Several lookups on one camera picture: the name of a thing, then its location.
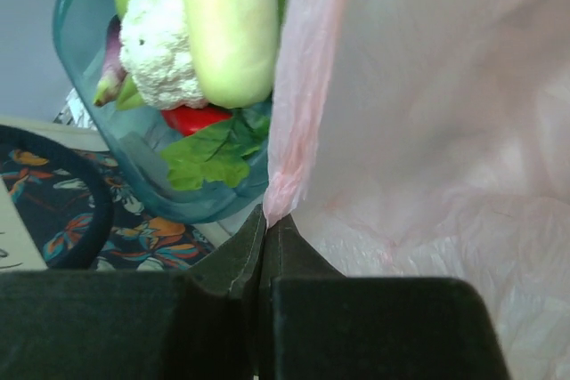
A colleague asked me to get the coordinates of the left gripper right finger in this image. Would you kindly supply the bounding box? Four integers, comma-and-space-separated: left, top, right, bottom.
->
259, 215, 348, 295

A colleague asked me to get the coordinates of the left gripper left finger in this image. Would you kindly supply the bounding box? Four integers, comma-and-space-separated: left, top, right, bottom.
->
179, 205, 266, 300

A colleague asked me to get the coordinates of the green leafy herb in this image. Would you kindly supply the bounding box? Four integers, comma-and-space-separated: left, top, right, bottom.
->
160, 109, 270, 191

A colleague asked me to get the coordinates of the beige canvas tote bag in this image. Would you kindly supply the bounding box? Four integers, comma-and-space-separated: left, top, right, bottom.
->
1, 118, 230, 271

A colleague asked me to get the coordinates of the pink plastic grocery bag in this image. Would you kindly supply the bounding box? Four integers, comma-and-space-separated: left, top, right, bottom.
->
263, 0, 569, 379

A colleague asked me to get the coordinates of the white cauliflower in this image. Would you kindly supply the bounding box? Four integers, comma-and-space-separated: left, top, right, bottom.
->
119, 0, 208, 110

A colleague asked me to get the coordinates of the purple eggplant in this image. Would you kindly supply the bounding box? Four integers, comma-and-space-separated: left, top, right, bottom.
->
94, 16, 126, 107

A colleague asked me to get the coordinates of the white eggplant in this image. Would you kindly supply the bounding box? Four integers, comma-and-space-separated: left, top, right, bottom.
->
183, 0, 280, 109

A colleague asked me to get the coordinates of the red pepper in container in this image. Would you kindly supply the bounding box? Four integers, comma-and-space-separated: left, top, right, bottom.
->
160, 105, 232, 136

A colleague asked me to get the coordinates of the teal plastic container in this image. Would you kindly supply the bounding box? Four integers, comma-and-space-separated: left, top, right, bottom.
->
53, 0, 286, 223

